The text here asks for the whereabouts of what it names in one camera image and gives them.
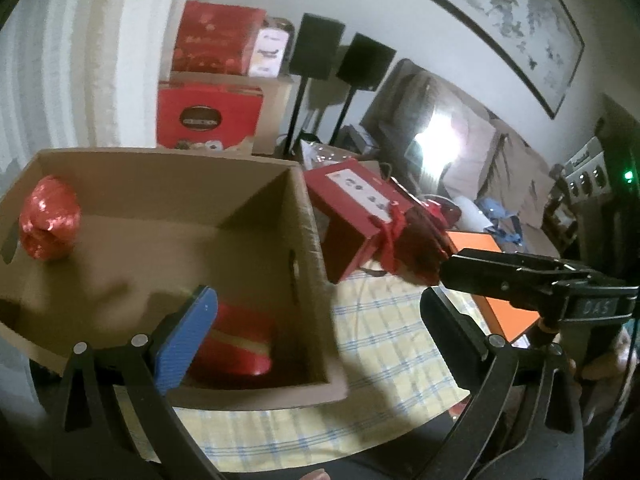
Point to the brown cardboard box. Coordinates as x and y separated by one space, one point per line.
150 195

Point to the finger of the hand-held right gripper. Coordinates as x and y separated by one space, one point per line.
525 260
480 280

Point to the brown paper bag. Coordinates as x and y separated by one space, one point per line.
375 169

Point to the red chocolate box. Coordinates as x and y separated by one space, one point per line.
210 115

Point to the black speaker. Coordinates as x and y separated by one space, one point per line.
365 62
315 45

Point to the large red gift box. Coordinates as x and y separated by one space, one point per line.
215 35

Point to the person's right hand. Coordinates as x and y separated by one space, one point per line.
602 362

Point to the guitar amplifier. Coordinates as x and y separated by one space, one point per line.
585 170

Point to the white curtain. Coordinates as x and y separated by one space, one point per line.
65 60

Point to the orange flat box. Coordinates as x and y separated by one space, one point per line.
500 315

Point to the clear plastic bag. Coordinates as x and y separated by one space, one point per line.
325 155

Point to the small white box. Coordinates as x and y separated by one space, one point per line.
267 52

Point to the black speaker stand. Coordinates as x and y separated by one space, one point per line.
342 115
296 115

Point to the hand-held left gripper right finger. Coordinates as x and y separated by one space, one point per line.
445 332

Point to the checkered tablecloth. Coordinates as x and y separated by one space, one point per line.
380 340

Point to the white paper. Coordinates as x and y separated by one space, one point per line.
470 215

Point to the sofa with beige cover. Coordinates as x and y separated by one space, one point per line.
480 150

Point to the red round tin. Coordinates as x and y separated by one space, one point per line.
235 340

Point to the red gift box white label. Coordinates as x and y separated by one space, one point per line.
350 210

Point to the framed ink painting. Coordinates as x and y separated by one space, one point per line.
510 15

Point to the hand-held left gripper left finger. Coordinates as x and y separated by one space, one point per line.
185 332

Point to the red foil wrapped ball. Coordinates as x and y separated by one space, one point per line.
50 220

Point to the blue ribbon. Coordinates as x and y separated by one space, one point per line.
500 222

